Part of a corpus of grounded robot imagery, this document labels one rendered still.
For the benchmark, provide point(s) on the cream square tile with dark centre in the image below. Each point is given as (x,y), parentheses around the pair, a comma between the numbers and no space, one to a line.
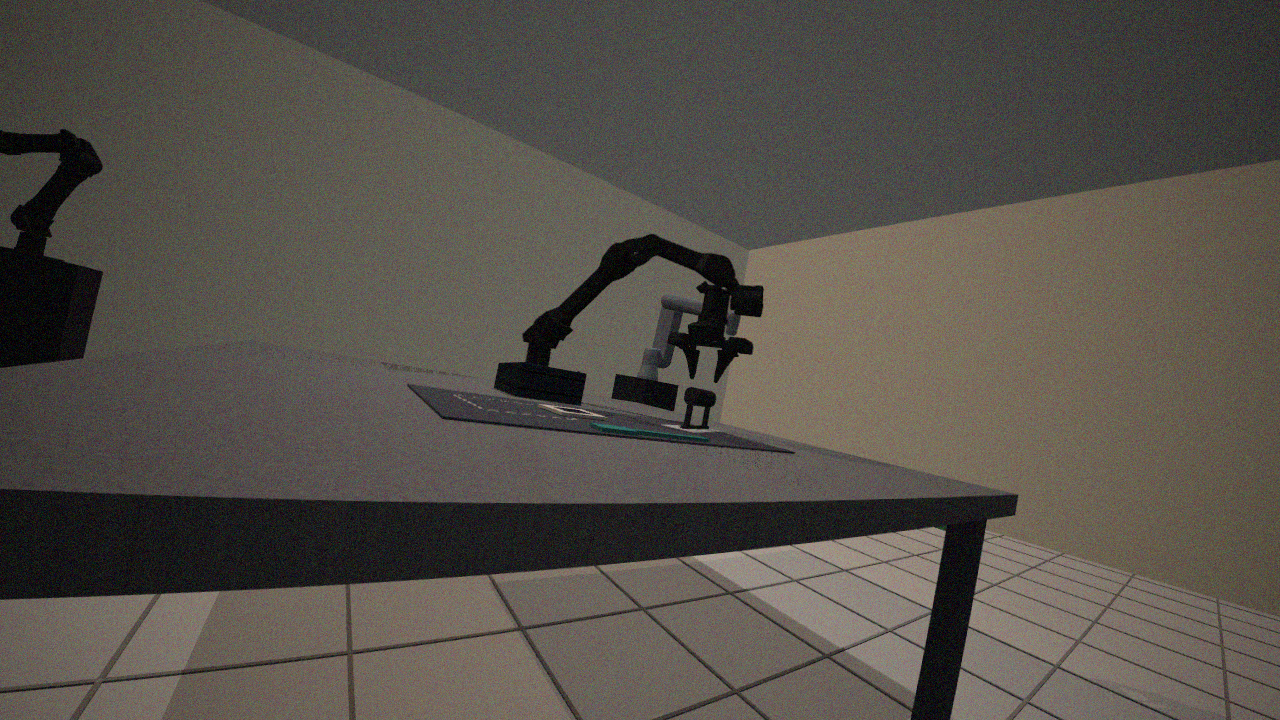
(573,412)

